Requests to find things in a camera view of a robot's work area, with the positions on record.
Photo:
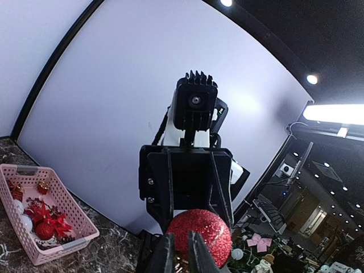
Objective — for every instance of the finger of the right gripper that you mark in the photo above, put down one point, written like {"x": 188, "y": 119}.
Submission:
{"x": 160, "y": 196}
{"x": 220, "y": 174}

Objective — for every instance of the white ball ornament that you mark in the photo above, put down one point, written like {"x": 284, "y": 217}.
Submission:
{"x": 27, "y": 222}
{"x": 19, "y": 206}

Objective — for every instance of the left black frame pole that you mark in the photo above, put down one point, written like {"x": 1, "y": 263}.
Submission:
{"x": 50, "y": 65}

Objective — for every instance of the red gift box ornament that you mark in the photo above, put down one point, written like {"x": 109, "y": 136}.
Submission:
{"x": 18, "y": 191}

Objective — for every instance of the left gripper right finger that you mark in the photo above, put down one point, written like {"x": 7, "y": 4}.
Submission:
{"x": 200, "y": 259}

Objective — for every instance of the red ball ornament cluster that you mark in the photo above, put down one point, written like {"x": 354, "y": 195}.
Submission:
{"x": 48, "y": 221}

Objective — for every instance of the pink plastic basket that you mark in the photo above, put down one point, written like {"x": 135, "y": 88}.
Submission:
{"x": 41, "y": 252}

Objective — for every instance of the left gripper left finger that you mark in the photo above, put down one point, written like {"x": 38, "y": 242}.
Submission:
{"x": 156, "y": 253}

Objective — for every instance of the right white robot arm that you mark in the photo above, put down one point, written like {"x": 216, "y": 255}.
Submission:
{"x": 169, "y": 135}

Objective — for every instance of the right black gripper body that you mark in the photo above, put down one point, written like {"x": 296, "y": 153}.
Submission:
{"x": 190, "y": 174}

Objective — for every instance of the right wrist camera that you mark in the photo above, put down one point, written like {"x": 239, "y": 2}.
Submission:
{"x": 196, "y": 95}

